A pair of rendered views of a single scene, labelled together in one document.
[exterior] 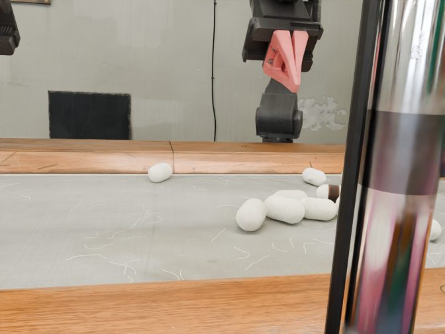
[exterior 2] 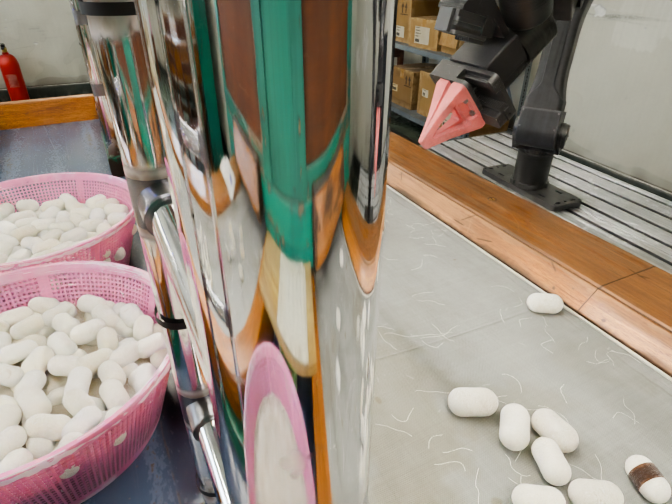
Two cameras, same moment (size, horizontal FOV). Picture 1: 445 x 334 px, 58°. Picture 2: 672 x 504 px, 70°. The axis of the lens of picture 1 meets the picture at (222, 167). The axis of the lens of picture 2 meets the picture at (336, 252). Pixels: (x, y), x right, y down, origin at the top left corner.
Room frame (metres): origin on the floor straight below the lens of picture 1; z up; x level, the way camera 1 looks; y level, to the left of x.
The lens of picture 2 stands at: (0.14, -0.25, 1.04)
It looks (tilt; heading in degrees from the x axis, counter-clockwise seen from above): 31 degrees down; 75
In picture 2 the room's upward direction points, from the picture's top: straight up
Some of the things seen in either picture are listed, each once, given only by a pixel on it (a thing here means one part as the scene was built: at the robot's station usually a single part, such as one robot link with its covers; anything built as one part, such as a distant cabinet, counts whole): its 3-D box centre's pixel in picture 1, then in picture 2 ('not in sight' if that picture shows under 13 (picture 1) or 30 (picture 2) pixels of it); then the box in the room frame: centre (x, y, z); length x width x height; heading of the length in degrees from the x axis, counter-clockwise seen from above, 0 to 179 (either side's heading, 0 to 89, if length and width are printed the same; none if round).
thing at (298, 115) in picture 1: (279, 124); not in sight; (0.80, -0.11, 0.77); 0.09 x 0.06 x 0.06; 72
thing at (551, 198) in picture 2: not in sight; (532, 168); (0.72, 0.48, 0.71); 0.20 x 0.07 x 0.08; 99
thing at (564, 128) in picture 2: not in sight; (540, 136); (0.71, 0.47, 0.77); 0.09 x 0.06 x 0.06; 133
